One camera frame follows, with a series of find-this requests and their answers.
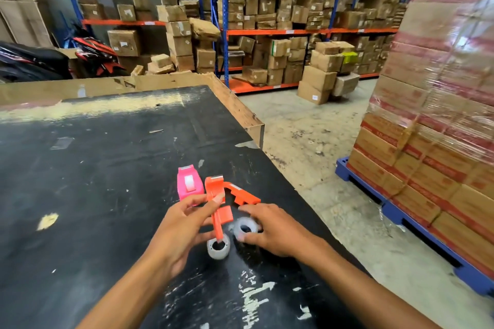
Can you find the person's left hand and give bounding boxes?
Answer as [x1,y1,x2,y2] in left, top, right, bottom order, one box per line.
[148,193,225,279]

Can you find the person's right hand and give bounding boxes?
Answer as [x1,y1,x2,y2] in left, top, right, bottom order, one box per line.
[233,203,322,261]

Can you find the clear tape roll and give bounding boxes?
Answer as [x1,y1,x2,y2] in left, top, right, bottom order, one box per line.
[207,233,231,261]
[233,217,261,243]

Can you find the orange tape dispenser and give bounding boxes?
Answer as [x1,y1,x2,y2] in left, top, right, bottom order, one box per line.
[204,176,262,241]

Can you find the person's left forearm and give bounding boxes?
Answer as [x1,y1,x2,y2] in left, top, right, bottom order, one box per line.
[75,253,182,329]

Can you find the person's right forearm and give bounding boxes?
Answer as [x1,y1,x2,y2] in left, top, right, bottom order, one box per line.
[303,236,442,329]

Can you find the pink tape dispenser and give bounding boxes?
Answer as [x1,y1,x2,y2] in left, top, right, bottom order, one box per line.
[177,165,205,207]

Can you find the cardboard table edging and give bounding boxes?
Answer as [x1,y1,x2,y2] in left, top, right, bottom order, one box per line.
[0,72,266,149]

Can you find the blue plastic pallet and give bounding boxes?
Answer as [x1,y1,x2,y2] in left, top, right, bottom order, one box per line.
[334,156,494,297]

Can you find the floor pile of cardboard boxes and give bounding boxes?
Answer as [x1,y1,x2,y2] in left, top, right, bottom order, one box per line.
[297,41,360,106]

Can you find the tall leaning cardboard box stack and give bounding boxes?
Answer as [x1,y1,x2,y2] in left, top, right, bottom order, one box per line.
[155,0,222,74]

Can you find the blue and orange shelving rack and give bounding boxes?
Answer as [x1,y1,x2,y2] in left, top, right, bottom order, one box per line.
[53,0,422,94]

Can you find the large labelled cardboard box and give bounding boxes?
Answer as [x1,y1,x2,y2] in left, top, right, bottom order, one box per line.
[107,29,142,57]

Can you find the red motorcycle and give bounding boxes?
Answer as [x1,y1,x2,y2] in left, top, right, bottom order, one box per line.
[64,23,127,79]

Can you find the shrink-wrapped carton load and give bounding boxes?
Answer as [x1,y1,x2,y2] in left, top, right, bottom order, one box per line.
[346,0,494,276]

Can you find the shelved brown cardboard boxes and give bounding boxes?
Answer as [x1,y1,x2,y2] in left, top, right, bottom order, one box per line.
[195,0,410,86]

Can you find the black motorcycle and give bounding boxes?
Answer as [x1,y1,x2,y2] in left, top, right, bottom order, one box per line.
[0,41,73,85]

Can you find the flat cardboard sheets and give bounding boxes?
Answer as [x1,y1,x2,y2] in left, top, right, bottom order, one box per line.
[0,0,53,49]

